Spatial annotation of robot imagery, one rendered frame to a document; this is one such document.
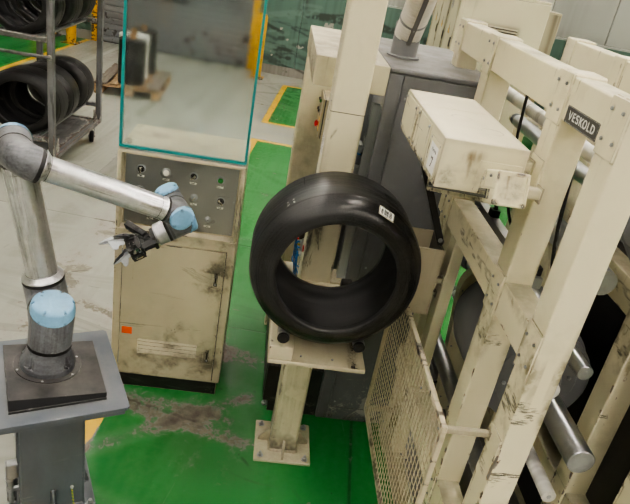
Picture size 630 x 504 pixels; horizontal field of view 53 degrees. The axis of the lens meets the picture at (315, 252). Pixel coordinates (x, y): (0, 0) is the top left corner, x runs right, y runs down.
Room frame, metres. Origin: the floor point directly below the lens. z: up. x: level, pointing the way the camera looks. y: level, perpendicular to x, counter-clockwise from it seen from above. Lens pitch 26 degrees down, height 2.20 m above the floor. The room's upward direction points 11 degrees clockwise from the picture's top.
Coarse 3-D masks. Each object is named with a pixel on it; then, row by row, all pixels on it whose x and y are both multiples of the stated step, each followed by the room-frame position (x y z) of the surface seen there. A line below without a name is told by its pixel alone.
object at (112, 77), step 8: (120, 32) 8.43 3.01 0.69; (120, 40) 8.01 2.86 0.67; (120, 48) 8.01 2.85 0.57; (120, 56) 8.00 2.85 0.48; (120, 64) 8.00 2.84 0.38; (112, 72) 8.49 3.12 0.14; (120, 72) 7.99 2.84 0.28; (104, 80) 7.99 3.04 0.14; (112, 80) 8.06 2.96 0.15; (120, 80) 7.99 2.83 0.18; (104, 88) 8.02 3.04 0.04
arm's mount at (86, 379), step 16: (16, 352) 1.87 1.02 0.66; (80, 352) 1.96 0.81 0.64; (16, 368) 1.78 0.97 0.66; (80, 368) 1.87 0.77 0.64; (96, 368) 1.89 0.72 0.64; (16, 384) 1.70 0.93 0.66; (32, 384) 1.72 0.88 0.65; (48, 384) 1.74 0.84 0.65; (64, 384) 1.76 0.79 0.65; (80, 384) 1.78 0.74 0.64; (96, 384) 1.80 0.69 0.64; (16, 400) 1.63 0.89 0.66; (32, 400) 1.65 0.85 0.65; (48, 400) 1.68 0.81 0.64; (64, 400) 1.70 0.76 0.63; (80, 400) 1.73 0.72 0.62; (96, 400) 1.76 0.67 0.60
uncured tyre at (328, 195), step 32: (288, 192) 2.04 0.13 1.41; (320, 192) 1.95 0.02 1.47; (352, 192) 1.96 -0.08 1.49; (384, 192) 2.09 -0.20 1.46; (256, 224) 2.07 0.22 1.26; (288, 224) 1.89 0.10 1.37; (320, 224) 1.89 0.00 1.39; (352, 224) 1.90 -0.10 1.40; (384, 224) 1.92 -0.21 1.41; (256, 256) 1.90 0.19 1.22; (384, 256) 2.21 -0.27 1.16; (416, 256) 1.96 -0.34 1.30; (256, 288) 1.90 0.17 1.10; (288, 288) 2.16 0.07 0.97; (320, 288) 2.19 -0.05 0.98; (352, 288) 2.20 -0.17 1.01; (384, 288) 2.18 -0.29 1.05; (416, 288) 1.97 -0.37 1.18; (288, 320) 1.89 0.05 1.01; (320, 320) 2.08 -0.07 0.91; (352, 320) 2.08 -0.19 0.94; (384, 320) 1.93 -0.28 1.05
